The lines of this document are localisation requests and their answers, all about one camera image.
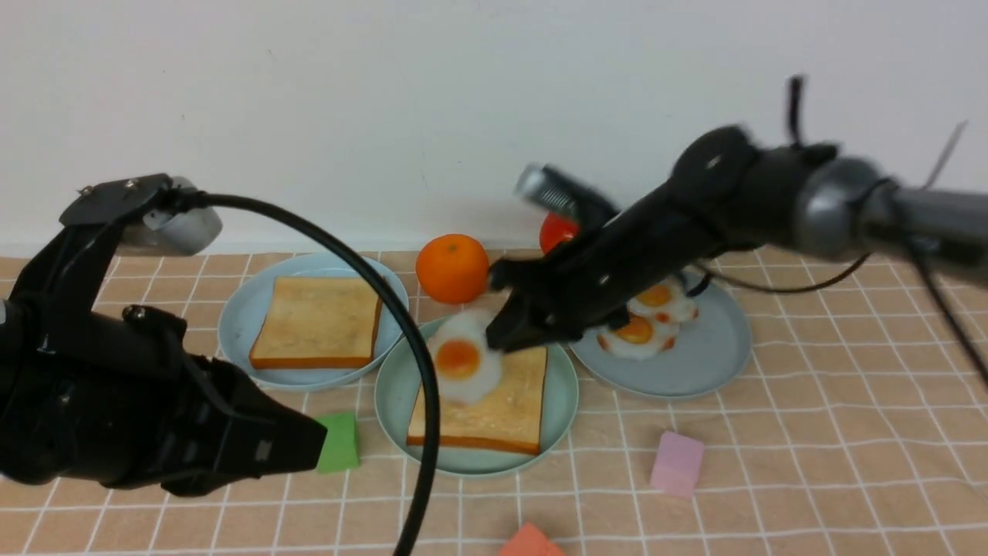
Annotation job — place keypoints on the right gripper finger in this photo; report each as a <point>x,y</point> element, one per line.
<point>528,319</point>

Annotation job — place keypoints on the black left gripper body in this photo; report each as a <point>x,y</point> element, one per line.
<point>84,396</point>

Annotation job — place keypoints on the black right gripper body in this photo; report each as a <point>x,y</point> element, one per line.
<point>644,244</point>

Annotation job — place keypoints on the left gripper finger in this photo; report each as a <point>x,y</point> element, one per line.
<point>225,430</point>

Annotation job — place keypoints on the fried egg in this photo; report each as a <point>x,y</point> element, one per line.
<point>467,369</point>
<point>666,302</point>
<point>640,339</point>

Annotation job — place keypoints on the toast slice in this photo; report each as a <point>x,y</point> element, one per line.
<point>498,407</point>
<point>317,322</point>

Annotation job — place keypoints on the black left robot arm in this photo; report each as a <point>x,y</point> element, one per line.
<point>120,402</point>

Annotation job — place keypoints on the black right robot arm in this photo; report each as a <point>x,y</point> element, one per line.
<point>723,194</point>

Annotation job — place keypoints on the red apple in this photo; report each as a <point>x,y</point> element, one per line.
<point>555,230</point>

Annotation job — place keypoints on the orange fruit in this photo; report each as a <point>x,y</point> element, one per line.
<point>453,269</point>

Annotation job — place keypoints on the green cube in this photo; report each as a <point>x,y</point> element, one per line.
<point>341,448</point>

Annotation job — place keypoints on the green centre plate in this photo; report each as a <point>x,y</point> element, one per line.
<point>560,397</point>

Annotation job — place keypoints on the light blue plate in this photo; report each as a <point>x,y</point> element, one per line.
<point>241,322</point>

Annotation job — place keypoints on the grey-blue plate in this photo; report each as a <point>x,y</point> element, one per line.
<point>709,353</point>

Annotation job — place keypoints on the pink cube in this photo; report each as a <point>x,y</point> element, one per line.
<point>677,465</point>

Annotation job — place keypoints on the red-orange cube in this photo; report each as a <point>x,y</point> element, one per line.
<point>529,540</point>

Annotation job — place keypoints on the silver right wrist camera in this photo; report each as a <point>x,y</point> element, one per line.
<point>563,195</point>

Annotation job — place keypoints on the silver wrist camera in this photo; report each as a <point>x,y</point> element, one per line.
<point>152,215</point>
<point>563,195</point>

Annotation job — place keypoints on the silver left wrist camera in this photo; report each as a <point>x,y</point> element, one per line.
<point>152,215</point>

